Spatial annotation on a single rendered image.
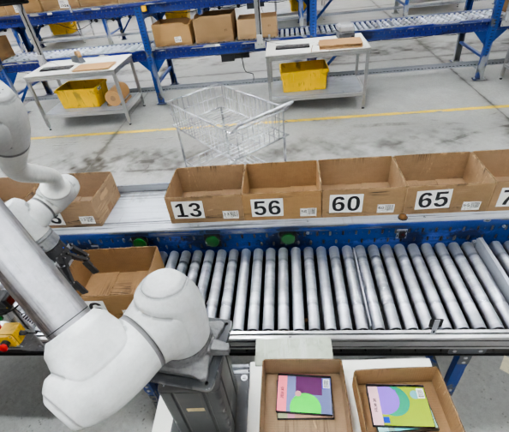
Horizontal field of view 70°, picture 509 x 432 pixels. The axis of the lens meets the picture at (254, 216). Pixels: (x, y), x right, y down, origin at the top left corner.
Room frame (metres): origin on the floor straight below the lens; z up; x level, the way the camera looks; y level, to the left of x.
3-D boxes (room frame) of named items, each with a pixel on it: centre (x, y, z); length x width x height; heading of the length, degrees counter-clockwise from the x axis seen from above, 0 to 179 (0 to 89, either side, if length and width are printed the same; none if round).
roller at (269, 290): (1.14, -0.03, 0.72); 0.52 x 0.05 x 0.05; 172
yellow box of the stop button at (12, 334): (0.95, 1.03, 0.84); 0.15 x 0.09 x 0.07; 82
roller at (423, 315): (1.06, -0.67, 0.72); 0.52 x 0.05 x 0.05; 172
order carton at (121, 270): (1.19, 0.69, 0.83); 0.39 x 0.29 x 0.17; 84
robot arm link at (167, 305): (0.59, 0.24, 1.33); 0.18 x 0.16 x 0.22; 138
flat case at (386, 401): (0.52, -0.39, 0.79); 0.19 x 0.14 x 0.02; 82
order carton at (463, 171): (1.48, -0.94, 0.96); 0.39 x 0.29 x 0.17; 82
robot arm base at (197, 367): (0.59, 0.22, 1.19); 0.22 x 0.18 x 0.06; 73
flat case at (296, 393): (0.60, -0.09, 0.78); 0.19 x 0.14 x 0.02; 79
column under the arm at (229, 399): (0.60, 0.24, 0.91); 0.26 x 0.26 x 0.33; 84
